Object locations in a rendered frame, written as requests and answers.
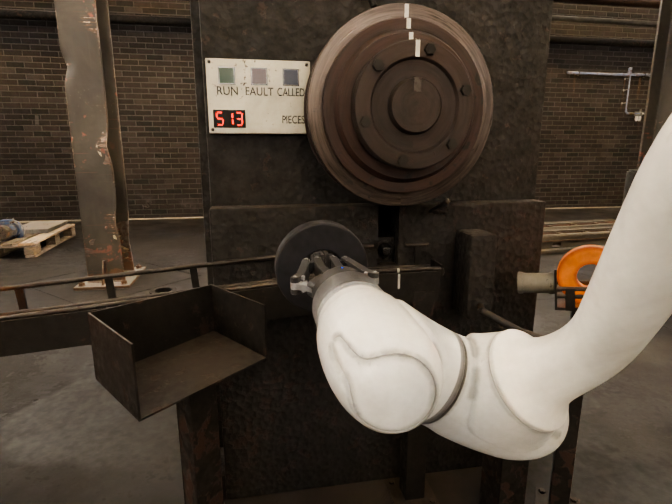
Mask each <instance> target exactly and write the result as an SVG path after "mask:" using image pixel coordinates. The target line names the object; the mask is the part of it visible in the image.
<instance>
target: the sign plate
mask: <svg viewBox="0 0 672 504"><path fill-rule="evenodd" d="M205 65H206V82H207V99H208V116H209V133H211V134H307V133H306V128H305V122H304V95H305V89H306V85H307V81H308V77H309V74H310V62H308V61H279V60H250V59H221V58H205ZM219 67H220V68H234V83H220V81H219ZM252 69H266V80H267V84H252ZM284 69H285V70H298V85H284ZM217 112H222V113H217ZM237 112H241V114H243V118H241V114H239V113H237ZM216 113H217V118H216ZM232 113H233V118H232ZM218 118H222V119H224V124H222V119H218ZM237 118H241V119H242V120H243V124H242V120H237ZM232 120H233V123H234V124H232ZM218 124H222V125H223V126H218ZM237 124H242V126H237Z"/></svg>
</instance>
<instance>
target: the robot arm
mask: <svg viewBox="0 0 672 504"><path fill-rule="evenodd" d="M310 257H311V261H310V259H309V258H304V259H302V262H301V264H300V266H299V269H298V271H297V273H296V274H294V275H293V276H291V277H290V284H291V294H292V295H298V294H300V293H301V292H302V293H304V292H306V291H307V294H308V295H309V296H310V297H312V298H313V303H312V313H313V317H314V320H315V323H316V327H317V348H318V354H319V358H320V361H321V365H322V368H323V371H324V374H325V376H326V378H327V381H328V383H329V385H330V387H331V389H332V391H333V393H334V394H335V396H336V397H337V399H338V400H339V402H340V403H341V404H342V406H343V407H344V408H345V409H346V410H347V412H348V413H349V414H350V415H351V416H352V417H354V418H355V419H356V420H357V421H359V422H360V423H361V424H363V425H364V426H366V427H368V428H369V429H371V430H374V431H376V432H380V433H385V434H398V433H403V432H407V431H410V430H412V429H414V428H416V427H418V426H419V425H421V424H422V425H424V426H426V427H428V428H429V429H431V430H432V431H434V432H435V433H437V434H438V435H440V436H442V437H444V438H447V439H449V440H451V441H453V442H455V443H458V444H460V445H462V446H465V447H468V448H470V449H473V450H475V451H478V452H481V453H484V454H487V455H491V456H494V457H497V458H502V459H507V460H533V459H538V458H541V457H544V456H547V455H548V454H550V453H552V452H553V451H555V450H556V449H557V448H558V447H559V446H560V445H561V444H562V442H563V441H564V439H565V437H566V434H567V431H568V426H569V411H568V410H569V403H570V402H571V401H573V400H574V399H576V398H577V397H579V396H581V395H583V394H584V393H586V392H588V391H590V390H592V389H593V388H595V387H597V386H599V385H600V384H602V383H604V382H605V381H607V380H608V379H610V378H611V377H613V376H614V375H616V374H617V373H618V372H620V371H621V370H622V369H624V368H625V367H626V366H627V365H628V364H629V363H630V362H632V361H633V360H634V358H635V357H636V356H637V355H638V354H639V353H640V352H641V351H642V350H643V349H644V348H645V347H646V345H647V344H648V343H649V342H650V341H651V339H652V338H653V337H654V336H655V335H656V333H657V332H658V331H659V330H660V328H661V327H662V326H663V325H664V323H665V322H666V321H667V320H668V318H669V317H670V316H671V315H672V113H671V115H670V116H669V118H668V119H667V121H666V122H665V124H664V125H663V127H662V128H661V130H660V131H659V133H658V135H657V136H656V138H655V140H654V142H653V143H652V145H651V147H650V148H649V150H648V152H647V154H646V155H645V157H644V159H643V161H642V163H641V165H640V167H639V169H638V171H637V173H636V175H635V178H634V180H633V182H632V184H631V187H630V189H629V191H628V193H627V196H626V198H625V200H624V202H623V205H622V207H621V209H620V212H619V214H618V216H617V219H616V221H615V224H614V226H613V228H612V231H611V233H610V235H609V238H608V240H607V242H606V245H605V247H604V249H603V252H602V254H601V256H600V259H599V261H598V264H597V266H596V268H595V271H594V273H593V275H592V278H591V280H590V282H589V285H588V287H587V289H586V292H585V294H584V296H583V299H582V301H581V303H580V306H579V308H578V310H577V311H576V313H575V315H574V316H573V318H572V319H571V320H570V321H569V322H568V323H567V324H566V325H565V326H563V327H562V328H561V329H559V330H557V331H555V332H553V333H551V334H548V335H545V336H542V337H532V336H530V335H529V334H527V333H525V332H523V331H520V330H516V329H508V330H505V331H500V332H491V333H470V334H468V335H467V336H466V337H465V336H462V335H459V334H457V333H455V332H453V331H451V330H449V329H447V328H445V327H443V326H441V325H439V324H438V323H436V322H434V321H433V320H431V319H429V318H428V317H426V316H425V315H423V314H422V313H420V312H419V311H417V310H416V309H414V308H413V307H411V306H410V305H408V304H407V303H406V302H404V301H402V300H399V299H395V298H394V297H392V296H391V295H389V294H387V293H385V292H384V291H383V290H382V289H381V288H380V287H379V272H377V271H374V270H370V269H368V268H366V267H365V266H363V265H361V264H360V263H358V262H356V261H355V260H353V259H351V258H349V257H348V256H343V257H341V259H338V258H337V256H334V254H332V253H328V252H327V251H326V250H320V251H316V252H314V253H313V254H311V255H310ZM329 268H330V269H329ZM311 271H313V272H314V275H315V277H314V278H313V279H311V280H310V281H308V279H309V276H310V272H311Z"/></svg>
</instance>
